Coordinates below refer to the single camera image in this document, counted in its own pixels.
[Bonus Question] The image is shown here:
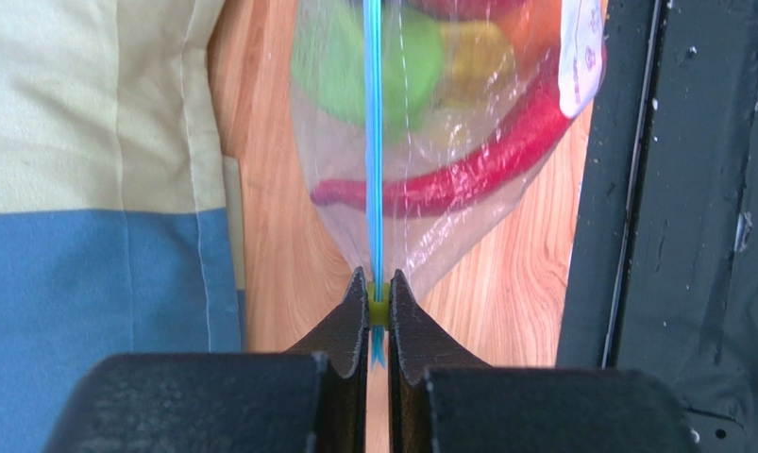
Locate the clear zip top bag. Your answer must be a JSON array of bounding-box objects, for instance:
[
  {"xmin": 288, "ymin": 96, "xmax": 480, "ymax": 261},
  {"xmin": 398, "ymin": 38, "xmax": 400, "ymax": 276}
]
[{"xmin": 290, "ymin": 1, "xmax": 606, "ymax": 362}]

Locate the plaid blue beige pillow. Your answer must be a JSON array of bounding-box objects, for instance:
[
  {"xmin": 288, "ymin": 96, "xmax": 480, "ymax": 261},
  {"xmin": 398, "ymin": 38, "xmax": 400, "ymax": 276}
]
[{"xmin": 0, "ymin": 1, "xmax": 243, "ymax": 452}]

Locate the green starfruit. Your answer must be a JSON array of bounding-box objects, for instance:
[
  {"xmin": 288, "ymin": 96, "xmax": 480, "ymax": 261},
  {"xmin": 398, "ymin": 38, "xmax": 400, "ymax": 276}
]
[{"xmin": 290, "ymin": 3, "xmax": 446, "ymax": 130}]

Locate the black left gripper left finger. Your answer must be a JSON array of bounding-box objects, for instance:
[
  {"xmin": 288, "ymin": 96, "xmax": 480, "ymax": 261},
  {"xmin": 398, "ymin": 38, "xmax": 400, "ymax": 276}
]
[{"xmin": 44, "ymin": 270, "xmax": 369, "ymax": 452}]

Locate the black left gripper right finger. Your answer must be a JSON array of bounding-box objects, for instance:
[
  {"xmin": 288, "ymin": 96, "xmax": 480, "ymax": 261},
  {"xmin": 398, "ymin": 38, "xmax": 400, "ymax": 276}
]
[{"xmin": 389, "ymin": 272, "xmax": 699, "ymax": 452}]

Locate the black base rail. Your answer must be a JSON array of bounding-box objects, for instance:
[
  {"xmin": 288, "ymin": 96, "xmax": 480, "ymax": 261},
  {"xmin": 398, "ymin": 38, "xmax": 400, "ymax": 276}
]
[{"xmin": 556, "ymin": 1, "xmax": 758, "ymax": 452}]

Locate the large yellow banana bunch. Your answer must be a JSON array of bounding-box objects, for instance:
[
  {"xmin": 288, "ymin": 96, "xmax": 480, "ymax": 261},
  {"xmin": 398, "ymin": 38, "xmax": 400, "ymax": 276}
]
[{"xmin": 425, "ymin": 21, "xmax": 517, "ymax": 147}]

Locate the orange fruit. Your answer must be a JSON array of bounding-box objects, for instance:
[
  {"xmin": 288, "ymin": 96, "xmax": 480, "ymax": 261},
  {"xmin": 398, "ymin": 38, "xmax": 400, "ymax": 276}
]
[{"xmin": 495, "ymin": 0, "xmax": 563, "ymax": 74}]

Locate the red chili pepper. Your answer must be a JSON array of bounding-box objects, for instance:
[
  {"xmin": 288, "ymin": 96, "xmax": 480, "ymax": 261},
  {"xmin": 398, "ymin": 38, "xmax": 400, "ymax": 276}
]
[{"xmin": 309, "ymin": 75, "xmax": 575, "ymax": 220}]

